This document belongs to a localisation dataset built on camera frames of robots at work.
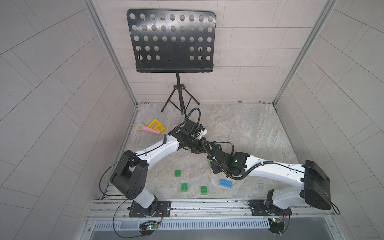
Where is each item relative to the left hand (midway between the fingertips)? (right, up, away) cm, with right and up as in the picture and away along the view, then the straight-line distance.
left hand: (213, 149), depth 78 cm
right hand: (0, -9, +1) cm, 9 cm away
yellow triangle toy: (-37, +12, +24) cm, 46 cm away
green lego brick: (-19, -13, +3) cm, 24 cm away
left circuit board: (-30, -32, -11) cm, 45 cm away
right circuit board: (+29, -33, -9) cm, 45 cm away
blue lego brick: (+7, -18, 0) cm, 19 cm away
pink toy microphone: (-47, +11, +20) cm, 52 cm away
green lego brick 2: (-15, -19, -3) cm, 24 cm away
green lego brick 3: (-5, -19, -5) cm, 20 cm away
